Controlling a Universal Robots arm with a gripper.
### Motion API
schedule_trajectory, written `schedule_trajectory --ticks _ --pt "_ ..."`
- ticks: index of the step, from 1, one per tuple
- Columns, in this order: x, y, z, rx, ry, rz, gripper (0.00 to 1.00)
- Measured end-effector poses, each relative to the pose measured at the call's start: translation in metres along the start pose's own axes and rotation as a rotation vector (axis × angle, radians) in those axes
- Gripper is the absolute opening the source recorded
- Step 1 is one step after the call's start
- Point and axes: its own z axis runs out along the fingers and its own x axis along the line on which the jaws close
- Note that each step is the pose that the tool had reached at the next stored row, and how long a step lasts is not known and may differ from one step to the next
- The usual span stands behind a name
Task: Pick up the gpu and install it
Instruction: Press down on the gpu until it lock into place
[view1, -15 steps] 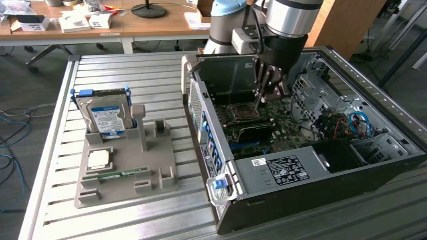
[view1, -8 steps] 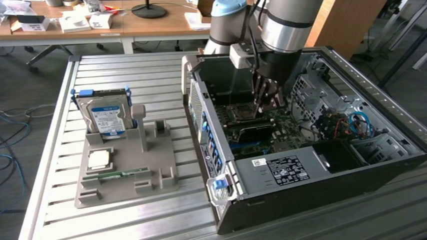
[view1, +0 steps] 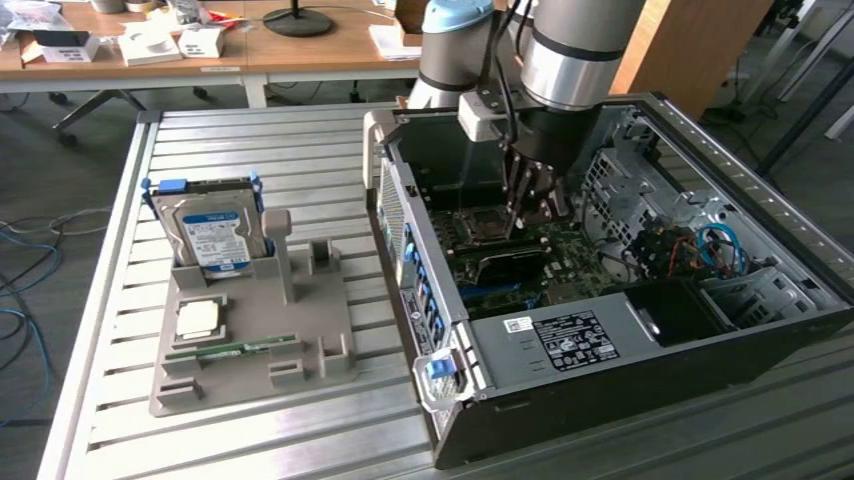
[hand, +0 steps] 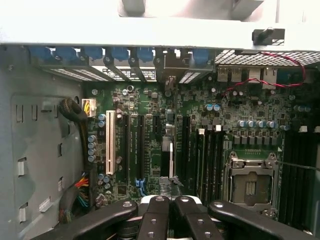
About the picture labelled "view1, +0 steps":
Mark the black plastic drive housing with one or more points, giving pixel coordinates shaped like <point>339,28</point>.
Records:
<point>674,310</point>

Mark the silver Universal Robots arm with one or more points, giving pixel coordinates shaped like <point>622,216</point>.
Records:
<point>574,50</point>

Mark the black open PC case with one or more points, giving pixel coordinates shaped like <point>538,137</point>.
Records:
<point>601,400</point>

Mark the grey wheeled leg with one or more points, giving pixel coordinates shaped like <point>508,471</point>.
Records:
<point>97,107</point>

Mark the wooden cabinet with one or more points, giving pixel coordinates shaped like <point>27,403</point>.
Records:
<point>701,50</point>

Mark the blue expansion slot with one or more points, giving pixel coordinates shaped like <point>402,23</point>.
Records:
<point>490,291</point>

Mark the grey power supply unit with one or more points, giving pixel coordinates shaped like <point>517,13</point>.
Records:
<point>514,360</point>

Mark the black round lamp base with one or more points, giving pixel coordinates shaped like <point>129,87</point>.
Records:
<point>298,24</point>

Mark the dark metal post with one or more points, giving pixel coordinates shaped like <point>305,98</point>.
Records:
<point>801,125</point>

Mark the blue case latch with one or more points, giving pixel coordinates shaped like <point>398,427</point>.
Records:
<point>441,367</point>

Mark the white box with round hole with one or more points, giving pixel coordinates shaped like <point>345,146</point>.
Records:
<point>150,47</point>

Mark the perforated metal drive cage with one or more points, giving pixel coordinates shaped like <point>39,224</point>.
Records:
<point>621,200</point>

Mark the green motherboard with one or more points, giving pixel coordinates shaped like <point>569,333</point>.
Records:
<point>568,295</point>

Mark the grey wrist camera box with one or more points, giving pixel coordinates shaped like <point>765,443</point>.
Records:
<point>482,120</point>

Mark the metal cup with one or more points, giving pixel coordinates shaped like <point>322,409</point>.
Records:
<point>109,5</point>

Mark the wooden desk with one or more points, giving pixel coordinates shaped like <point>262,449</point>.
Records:
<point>101,70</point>

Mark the grey metal disk bay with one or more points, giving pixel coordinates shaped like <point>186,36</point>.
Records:
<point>761,300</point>

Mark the green RAM stick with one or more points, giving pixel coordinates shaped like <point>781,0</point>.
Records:
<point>227,349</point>

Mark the white box with black lid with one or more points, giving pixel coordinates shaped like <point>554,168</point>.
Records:
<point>67,47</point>

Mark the grey parts rack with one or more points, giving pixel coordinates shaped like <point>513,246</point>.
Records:
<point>254,310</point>

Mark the silver CPU chip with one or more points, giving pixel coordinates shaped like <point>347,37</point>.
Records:
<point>198,320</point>

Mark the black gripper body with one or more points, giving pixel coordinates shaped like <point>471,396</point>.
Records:
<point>557,135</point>

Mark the white box with label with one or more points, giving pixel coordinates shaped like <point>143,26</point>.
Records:
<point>201,44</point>

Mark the white paper stack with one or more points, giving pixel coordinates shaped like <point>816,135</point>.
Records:
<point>397,42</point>

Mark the hard disk in blue caddy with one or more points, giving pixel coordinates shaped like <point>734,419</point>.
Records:
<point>214,240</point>

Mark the CPU socket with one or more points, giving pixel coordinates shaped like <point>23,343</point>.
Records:
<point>483,225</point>

